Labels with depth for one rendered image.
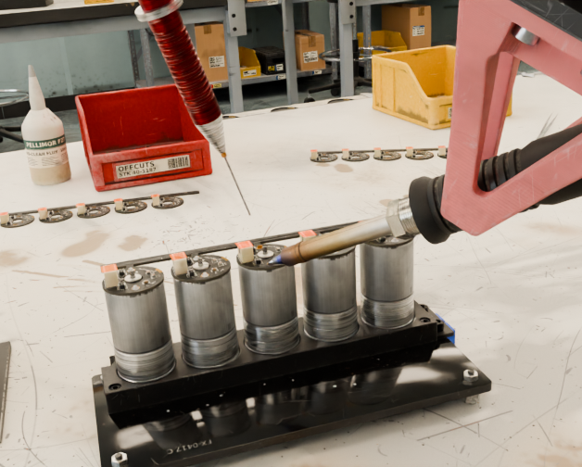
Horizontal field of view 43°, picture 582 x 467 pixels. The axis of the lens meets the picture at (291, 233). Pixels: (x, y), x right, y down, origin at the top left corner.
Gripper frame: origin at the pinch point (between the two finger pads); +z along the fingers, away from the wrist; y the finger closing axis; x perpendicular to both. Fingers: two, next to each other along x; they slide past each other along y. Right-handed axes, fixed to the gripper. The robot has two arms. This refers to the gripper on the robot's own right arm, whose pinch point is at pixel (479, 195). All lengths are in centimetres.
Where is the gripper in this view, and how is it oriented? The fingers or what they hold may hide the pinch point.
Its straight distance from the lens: 26.1
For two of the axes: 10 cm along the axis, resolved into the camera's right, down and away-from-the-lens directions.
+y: -4.6, 3.6, -8.1
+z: -3.8, 7.5, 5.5
